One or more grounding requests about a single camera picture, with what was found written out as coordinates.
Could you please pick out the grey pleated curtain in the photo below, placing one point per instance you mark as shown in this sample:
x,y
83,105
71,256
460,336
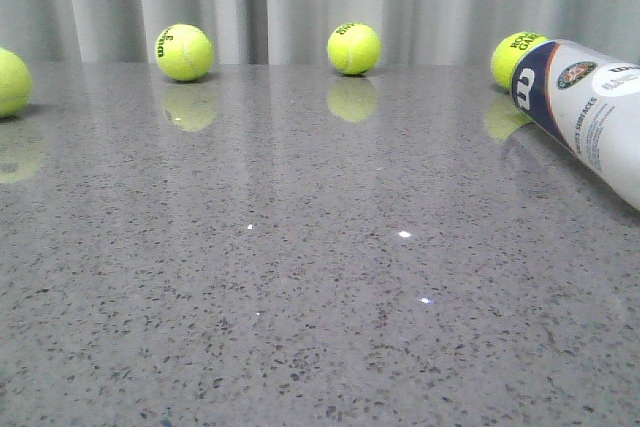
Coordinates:
x,y
320,2

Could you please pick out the Roland Garros yellow tennis ball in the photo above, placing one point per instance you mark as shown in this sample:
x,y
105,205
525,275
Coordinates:
x,y
508,53

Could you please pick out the far-left yellow tennis ball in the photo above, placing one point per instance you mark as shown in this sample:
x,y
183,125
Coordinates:
x,y
15,84

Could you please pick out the middle yellow tennis ball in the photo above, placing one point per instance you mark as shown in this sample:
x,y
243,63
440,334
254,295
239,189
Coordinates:
x,y
353,48

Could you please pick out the yellow Wilson tennis ball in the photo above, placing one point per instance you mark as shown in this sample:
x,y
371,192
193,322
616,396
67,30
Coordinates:
x,y
183,52

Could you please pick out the white blue tennis ball can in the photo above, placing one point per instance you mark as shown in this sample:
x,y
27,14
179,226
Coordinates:
x,y
589,103

